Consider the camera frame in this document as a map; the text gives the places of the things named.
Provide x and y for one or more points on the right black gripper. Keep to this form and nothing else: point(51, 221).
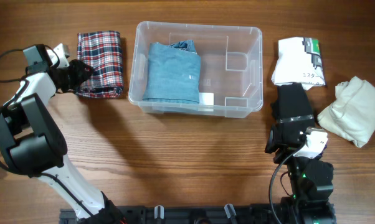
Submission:
point(276, 141)

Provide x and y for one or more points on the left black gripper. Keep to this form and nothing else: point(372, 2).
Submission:
point(86, 72)

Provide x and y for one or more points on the black garment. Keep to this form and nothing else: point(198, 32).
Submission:
point(292, 105)

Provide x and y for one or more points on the red plaid shirt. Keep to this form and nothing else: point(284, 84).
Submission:
point(102, 51)

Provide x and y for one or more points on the white printed t-shirt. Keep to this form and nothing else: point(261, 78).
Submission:
point(299, 61)

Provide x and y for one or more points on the cream cloth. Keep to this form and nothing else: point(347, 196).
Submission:
point(352, 115)

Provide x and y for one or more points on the blue denim jeans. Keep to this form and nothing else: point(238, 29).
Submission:
point(173, 73)

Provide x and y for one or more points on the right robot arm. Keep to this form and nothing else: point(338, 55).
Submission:
point(300, 147)

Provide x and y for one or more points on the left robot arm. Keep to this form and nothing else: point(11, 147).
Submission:
point(31, 144)

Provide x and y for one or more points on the clear plastic storage container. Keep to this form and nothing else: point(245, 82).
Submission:
point(231, 67)

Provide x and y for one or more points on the white label in container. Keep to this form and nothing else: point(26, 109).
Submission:
point(206, 99)

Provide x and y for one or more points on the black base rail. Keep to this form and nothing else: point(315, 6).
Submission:
point(255, 213)

